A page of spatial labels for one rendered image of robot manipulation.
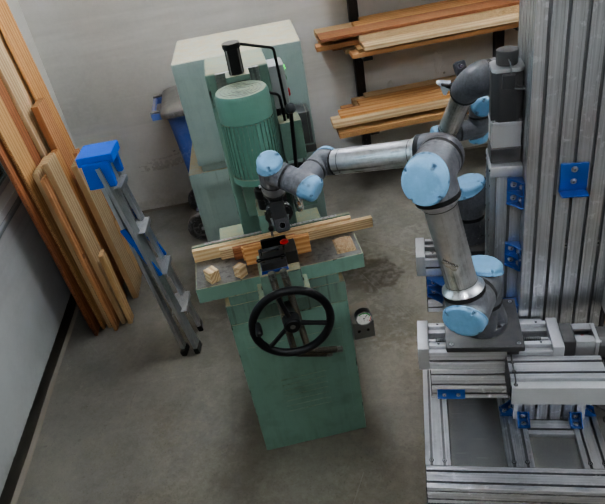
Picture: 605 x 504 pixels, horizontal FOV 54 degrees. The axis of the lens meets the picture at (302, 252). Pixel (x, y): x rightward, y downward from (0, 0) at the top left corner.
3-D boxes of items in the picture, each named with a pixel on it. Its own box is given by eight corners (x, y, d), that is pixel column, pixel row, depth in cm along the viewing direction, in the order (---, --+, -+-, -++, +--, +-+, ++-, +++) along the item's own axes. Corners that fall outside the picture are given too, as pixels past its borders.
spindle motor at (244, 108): (236, 193, 199) (214, 103, 182) (233, 171, 214) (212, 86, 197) (287, 182, 200) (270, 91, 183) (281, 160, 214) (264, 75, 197)
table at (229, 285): (199, 320, 203) (194, 307, 200) (198, 271, 228) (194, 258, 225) (372, 281, 206) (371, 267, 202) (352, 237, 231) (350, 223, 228)
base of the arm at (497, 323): (504, 305, 188) (504, 280, 183) (510, 338, 176) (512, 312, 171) (454, 307, 192) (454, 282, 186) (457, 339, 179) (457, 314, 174)
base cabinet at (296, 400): (265, 452, 257) (229, 327, 218) (253, 360, 305) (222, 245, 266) (367, 428, 259) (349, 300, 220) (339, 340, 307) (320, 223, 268)
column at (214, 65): (246, 250, 243) (202, 75, 203) (242, 223, 261) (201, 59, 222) (300, 238, 244) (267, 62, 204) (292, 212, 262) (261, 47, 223)
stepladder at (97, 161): (174, 360, 317) (70, 165, 253) (179, 329, 338) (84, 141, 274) (203, 352, 316) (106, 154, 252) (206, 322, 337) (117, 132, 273)
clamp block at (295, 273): (263, 299, 202) (258, 277, 197) (259, 276, 214) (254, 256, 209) (306, 289, 203) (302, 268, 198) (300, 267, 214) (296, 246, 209)
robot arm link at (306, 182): (331, 168, 171) (298, 153, 174) (313, 186, 163) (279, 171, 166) (327, 190, 176) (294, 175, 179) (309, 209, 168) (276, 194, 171)
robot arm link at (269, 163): (275, 175, 165) (249, 164, 167) (279, 196, 175) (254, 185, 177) (289, 154, 168) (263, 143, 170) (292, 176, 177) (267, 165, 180)
